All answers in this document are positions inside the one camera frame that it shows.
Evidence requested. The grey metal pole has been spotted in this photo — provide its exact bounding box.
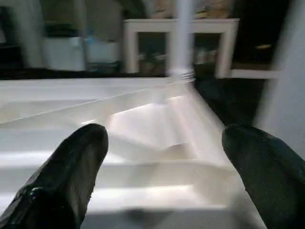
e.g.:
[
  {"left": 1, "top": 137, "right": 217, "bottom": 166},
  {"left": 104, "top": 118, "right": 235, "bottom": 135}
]
[{"left": 80, "top": 0, "right": 89, "bottom": 71}]

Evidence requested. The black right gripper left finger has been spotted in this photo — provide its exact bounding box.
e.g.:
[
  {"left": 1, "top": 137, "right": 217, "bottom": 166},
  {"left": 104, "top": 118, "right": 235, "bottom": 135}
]
[{"left": 0, "top": 123, "right": 110, "bottom": 229}]

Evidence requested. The white plastic table top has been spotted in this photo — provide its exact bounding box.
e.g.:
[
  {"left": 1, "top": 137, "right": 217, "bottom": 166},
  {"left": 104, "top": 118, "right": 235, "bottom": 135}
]
[{"left": 0, "top": 71, "right": 267, "bottom": 229}]

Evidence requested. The white glass door cabinet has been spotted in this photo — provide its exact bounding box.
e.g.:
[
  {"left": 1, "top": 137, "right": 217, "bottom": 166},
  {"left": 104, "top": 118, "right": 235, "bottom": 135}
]
[{"left": 123, "top": 18, "right": 240, "bottom": 79}]

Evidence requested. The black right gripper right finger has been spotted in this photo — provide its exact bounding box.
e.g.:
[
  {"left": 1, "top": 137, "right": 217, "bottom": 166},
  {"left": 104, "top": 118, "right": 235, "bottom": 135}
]
[{"left": 221, "top": 124, "right": 305, "bottom": 229}]

